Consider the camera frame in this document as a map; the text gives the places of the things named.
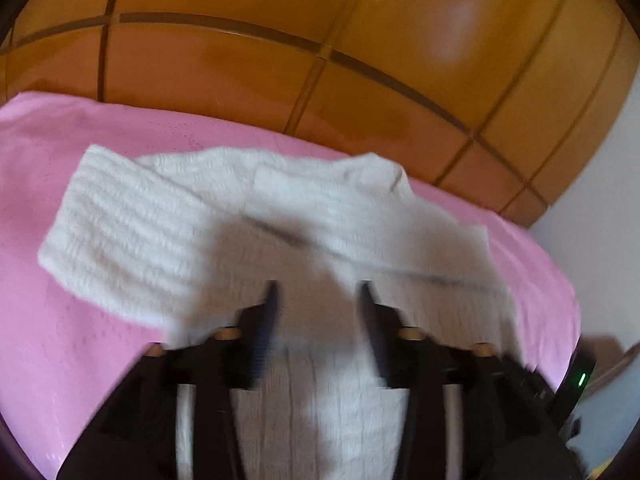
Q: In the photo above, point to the wooden panelled wardrobe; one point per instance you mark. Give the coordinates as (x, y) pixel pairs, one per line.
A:
(500, 102)

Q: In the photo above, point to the white knitted sweater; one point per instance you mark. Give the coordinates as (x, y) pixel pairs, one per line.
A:
(180, 242)

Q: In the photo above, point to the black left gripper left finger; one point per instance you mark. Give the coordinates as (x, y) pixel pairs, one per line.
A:
(133, 434)

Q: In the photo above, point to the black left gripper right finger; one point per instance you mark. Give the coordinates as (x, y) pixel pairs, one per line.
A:
(464, 418)

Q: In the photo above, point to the pink patterned bedspread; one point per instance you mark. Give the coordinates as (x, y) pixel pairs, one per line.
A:
(59, 356)

